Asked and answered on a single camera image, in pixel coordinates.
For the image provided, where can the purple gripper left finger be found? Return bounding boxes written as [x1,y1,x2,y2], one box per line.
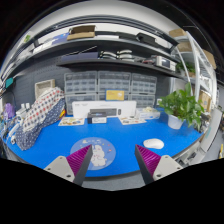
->
[44,145,93,186]

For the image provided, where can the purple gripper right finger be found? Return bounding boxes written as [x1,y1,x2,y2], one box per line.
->
[135,145,182,184]

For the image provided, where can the white computer mouse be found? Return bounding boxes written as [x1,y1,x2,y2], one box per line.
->
[143,138,164,149]

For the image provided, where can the round blue rabbit mouse pad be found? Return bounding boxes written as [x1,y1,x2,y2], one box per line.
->
[70,137,116,171]

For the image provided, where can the left sticker sheet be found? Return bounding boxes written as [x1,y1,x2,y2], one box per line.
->
[59,117,85,126]

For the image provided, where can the sticker sheet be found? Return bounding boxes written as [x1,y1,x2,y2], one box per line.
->
[59,117,85,126]
[119,116,145,125]

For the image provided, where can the small black white box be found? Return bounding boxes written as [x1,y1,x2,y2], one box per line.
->
[87,113,107,124]

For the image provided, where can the right sticker sheet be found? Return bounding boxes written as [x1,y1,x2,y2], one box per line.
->
[119,116,145,125]

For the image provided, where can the clear plastic box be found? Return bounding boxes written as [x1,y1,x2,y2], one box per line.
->
[136,108,160,120]

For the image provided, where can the patterned fabric bundle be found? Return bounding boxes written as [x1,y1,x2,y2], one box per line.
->
[15,87,65,150]

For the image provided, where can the green potted plant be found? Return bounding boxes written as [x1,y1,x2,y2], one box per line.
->
[159,83,204,131]

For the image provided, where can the white keyboard box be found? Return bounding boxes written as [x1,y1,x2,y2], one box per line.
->
[72,101,137,118]

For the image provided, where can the grey drawer cabinet right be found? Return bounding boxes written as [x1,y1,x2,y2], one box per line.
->
[130,73,157,108]

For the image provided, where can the grey drawer cabinet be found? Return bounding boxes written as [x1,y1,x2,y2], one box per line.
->
[130,73,157,108]
[98,71,131,100]
[64,71,97,104]

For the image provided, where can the grey drawer cabinet left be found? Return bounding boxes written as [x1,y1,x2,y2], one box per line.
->
[64,71,97,104]

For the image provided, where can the yellow label card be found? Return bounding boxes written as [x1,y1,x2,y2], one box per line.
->
[106,90,124,101]

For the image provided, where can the white framed box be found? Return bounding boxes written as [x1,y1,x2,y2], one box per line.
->
[35,79,55,98]

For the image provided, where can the purple bottle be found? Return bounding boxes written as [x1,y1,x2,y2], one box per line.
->
[4,103,15,120]

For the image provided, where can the grey drawer cabinet middle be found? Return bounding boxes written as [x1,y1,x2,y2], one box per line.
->
[98,71,131,100]

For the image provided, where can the white electronic instrument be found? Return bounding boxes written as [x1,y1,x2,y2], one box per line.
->
[156,56,176,71]

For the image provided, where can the white metal rack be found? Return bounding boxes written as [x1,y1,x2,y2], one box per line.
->
[174,31,217,109]

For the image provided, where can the cardboard box on shelf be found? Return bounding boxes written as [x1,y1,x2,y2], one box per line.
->
[67,25,95,40]

